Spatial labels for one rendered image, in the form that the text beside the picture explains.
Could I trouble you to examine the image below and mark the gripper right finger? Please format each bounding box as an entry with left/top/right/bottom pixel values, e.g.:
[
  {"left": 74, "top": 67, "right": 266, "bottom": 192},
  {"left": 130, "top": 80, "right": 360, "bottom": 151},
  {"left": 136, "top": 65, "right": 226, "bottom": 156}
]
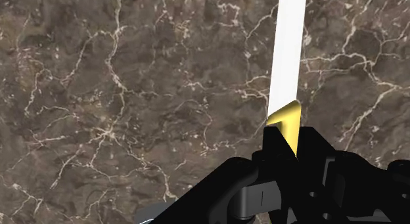
[{"left": 288, "top": 126, "right": 410, "bottom": 224}]

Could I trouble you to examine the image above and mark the white knife with yellow handle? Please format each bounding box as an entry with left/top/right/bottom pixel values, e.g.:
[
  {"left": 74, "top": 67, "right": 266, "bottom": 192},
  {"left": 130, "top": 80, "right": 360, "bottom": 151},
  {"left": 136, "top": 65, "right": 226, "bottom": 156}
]
[{"left": 266, "top": 0, "right": 308, "bottom": 158}]

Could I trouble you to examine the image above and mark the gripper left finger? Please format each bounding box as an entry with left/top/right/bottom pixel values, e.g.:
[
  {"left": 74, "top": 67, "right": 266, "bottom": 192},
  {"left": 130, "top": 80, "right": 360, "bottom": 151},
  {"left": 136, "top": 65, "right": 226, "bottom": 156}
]
[{"left": 148, "top": 125, "right": 297, "bottom": 224}]

